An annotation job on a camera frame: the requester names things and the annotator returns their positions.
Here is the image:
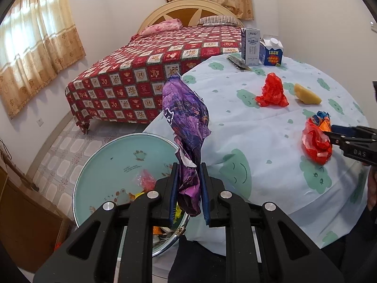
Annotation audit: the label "blue carton with white top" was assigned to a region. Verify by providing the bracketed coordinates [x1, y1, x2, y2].
[259, 34, 284, 67]

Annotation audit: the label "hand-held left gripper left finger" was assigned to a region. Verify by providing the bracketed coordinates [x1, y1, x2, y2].
[34, 163, 180, 283]

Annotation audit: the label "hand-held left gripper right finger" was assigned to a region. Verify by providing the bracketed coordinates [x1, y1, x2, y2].
[199, 163, 345, 283]

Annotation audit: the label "person's right forearm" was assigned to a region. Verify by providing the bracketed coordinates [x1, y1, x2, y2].
[366, 165, 377, 211]

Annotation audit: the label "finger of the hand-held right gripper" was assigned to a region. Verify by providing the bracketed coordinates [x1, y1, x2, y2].
[324, 132, 355, 147]
[330, 125, 377, 140]

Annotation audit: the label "grey striped pillow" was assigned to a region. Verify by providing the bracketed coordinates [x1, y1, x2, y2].
[196, 16, 241, 27]

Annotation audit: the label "cream wooden headboard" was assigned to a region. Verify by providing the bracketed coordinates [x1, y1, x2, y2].
[137, 0, 245, 35]

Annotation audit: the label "teal round metal bin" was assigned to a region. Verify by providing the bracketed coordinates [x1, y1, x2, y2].
[72, 133, 191, 258]

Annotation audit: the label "yellow sponge piece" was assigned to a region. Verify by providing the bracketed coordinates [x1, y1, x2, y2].
[294, 83, 323, 105]

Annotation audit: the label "tall blue white milk carton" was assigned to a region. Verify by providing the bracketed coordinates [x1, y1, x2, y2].
[241, 27, 261, 67]

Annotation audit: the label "pink pillow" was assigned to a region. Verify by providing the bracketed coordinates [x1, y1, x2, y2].
[139, 18, 182, 37]

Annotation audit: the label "person's dark pants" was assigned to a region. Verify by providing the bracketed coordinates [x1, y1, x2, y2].
[167, 234, 234, 283]

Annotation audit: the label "cloud print tablecloth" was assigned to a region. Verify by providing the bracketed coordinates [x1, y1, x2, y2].
[142, 54, 371, 254]

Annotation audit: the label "purple snack bag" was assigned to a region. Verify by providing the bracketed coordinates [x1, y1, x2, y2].
[162, 74, 213, 218]

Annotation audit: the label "dark flat packet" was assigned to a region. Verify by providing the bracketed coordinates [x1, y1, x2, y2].
[226, 54, 253, 72]

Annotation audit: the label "red plastic bag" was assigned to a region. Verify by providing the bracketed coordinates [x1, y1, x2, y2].
[136, 169, 157, 191]
[301, 117, 334, 165]
[255, 72, 290, 108]

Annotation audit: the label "bed with red patterned bedspread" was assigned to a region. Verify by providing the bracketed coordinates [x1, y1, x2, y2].
[64, 25, 246, 135]

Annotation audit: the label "brown wooden cabinet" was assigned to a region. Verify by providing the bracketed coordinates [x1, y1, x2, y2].
[0, 165, 73, 272]

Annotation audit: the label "wide beige curtain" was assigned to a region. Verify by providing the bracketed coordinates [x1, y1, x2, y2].
[0, 0, 86, 120]

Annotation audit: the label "blue orange wrapper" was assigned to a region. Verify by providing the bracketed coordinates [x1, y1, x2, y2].
[312, 110, 332, 132]

